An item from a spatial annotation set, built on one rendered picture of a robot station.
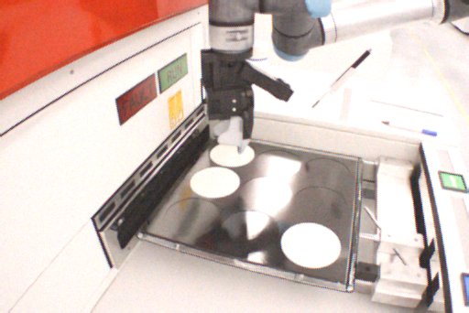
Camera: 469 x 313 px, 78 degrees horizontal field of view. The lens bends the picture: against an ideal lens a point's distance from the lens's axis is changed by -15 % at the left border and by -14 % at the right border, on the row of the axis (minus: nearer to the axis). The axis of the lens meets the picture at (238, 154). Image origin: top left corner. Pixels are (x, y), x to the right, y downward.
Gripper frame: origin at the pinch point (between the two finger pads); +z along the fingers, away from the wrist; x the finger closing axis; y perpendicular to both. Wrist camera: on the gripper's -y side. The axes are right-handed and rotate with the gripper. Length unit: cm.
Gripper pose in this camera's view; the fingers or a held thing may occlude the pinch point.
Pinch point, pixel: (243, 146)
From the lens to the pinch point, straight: 66.6
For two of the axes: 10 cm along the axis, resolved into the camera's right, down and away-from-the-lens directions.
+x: 2.7, 5.3, -8.0
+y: -9.6, 1.5, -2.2
